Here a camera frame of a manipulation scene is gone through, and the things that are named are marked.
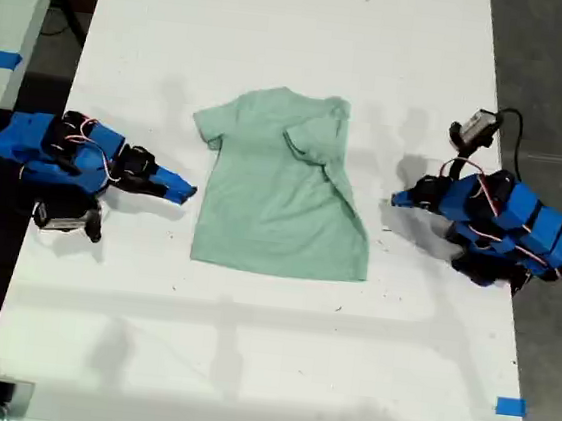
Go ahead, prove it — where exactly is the white side table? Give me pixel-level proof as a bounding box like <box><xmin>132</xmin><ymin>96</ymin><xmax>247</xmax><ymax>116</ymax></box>
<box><xmin>0</xmin><ymin>0</ymin><xmax>66</xmax><ymax>266</ymax></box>

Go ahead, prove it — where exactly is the black camera cable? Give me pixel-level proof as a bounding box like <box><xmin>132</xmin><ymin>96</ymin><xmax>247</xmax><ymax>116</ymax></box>
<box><xmin>488</xmin><ymin>107</ymin><xmax>530</xmax><ymax>183</ymax></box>

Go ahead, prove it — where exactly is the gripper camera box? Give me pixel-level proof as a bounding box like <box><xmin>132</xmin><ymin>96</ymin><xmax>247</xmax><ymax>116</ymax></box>
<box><xmin>446</xmin><ymin>105</ymin><xmax>504</xmax><ymax>159</ymax></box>
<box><xmin>30</xmin><ymin>196</ymin><xmax>108</xmax><ymax>245</ymax></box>

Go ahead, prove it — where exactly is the square blue tape patch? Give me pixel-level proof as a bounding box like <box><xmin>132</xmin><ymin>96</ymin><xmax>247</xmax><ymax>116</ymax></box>
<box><xmin>494</xmin><ymin>395</ymin><xmax>529</xmax><ymax>419</ymax></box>

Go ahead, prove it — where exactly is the black floor cable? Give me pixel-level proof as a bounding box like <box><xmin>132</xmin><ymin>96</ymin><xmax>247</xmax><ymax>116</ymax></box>
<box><xmin>38</xmin><ymin>0</ymin><xmax>92</xmax><ymax>48</ymax></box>

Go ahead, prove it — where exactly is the pale green T-shirt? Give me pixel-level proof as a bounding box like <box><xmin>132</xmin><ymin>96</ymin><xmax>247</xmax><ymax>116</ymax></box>
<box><xmin>177</xmin><ymin>77</ymin><xmax>388</xmax><ymax>286</ymax></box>

